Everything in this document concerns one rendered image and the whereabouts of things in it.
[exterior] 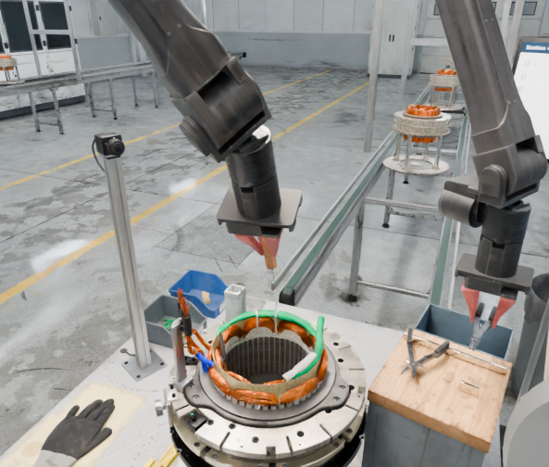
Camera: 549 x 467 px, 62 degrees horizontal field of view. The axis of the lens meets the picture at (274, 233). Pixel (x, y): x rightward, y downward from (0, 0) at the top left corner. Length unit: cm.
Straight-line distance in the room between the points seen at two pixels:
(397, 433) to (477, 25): 62
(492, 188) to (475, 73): 15
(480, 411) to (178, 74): 65
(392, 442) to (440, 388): 12
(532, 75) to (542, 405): 137
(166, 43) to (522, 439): 39
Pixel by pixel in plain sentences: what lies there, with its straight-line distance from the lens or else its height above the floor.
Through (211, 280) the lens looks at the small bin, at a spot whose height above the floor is 83.
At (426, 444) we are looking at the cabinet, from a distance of 84.
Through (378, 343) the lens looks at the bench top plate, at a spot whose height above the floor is 78.
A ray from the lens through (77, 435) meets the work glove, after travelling 116.
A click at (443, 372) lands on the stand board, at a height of 107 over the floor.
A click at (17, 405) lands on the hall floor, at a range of 254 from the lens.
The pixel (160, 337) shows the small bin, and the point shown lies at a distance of 134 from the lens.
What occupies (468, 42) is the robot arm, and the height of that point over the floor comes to 159.
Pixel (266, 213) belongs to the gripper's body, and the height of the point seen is 140.
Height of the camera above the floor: 162
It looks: 26 degrees down
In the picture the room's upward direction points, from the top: straight up
